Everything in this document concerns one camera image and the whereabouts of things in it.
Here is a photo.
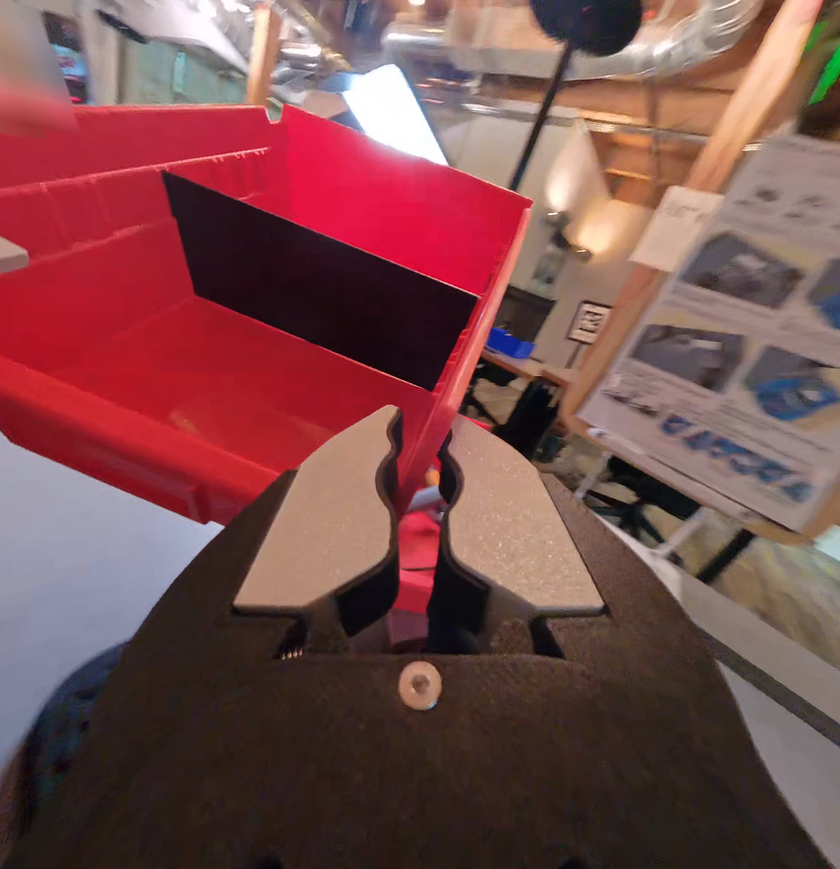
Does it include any instruction sheet board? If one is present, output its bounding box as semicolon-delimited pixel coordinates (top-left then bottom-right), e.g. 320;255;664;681
572;132;840;537

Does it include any framed fiducial tag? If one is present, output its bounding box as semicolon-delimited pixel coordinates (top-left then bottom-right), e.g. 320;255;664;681
568;301;612;345

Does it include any LED light panel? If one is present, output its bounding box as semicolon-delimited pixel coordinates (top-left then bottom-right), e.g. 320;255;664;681
342;64;450;166

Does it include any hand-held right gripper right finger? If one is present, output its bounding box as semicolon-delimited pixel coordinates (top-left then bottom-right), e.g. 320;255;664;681
428;415;606;654

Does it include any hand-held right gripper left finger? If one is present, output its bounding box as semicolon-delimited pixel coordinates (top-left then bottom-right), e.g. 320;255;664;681
233;405;402;636

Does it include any blue storage bin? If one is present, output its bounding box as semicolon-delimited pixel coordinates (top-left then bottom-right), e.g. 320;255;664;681
484;327;536;358

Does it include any black bin divider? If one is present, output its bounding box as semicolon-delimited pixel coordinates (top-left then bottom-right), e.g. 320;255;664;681
162;172;480;392

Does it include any red plastic bin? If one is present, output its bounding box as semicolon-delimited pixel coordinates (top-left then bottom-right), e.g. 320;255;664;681
0;103;534;612

